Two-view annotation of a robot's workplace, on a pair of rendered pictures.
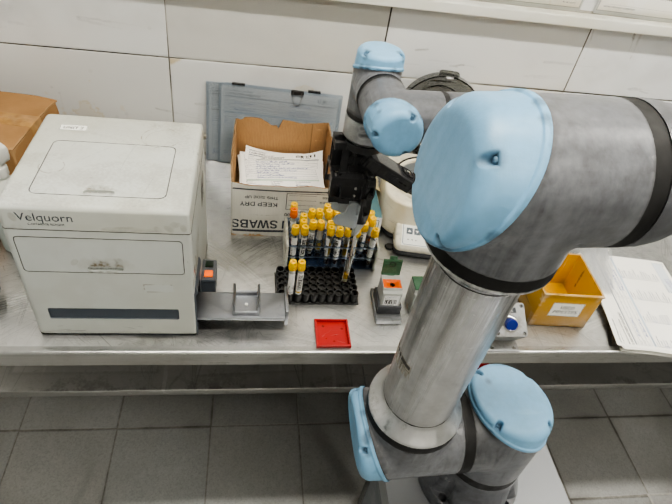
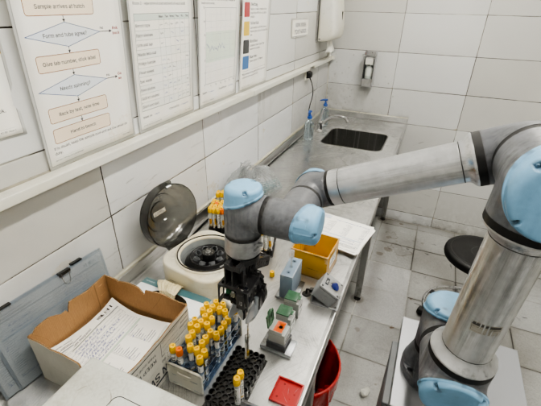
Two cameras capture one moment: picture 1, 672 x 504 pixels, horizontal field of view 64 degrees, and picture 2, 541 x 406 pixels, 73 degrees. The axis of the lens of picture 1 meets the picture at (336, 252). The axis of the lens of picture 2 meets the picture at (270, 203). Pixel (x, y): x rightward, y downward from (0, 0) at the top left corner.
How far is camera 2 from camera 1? 0.61 m
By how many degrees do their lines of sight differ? 45
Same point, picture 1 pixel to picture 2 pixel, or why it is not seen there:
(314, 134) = (98, 291)
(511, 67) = (179, 160)
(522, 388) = (448, 297)
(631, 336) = (352, 247)
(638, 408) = not seen: hidden behind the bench
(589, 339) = (344, 263)
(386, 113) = (314, 218)
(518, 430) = not seen: hidden behind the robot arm
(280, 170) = (104, 339)
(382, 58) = (258, 189)
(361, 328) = (289, 370)
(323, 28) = (57, 209)
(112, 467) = not seen: outside the picture
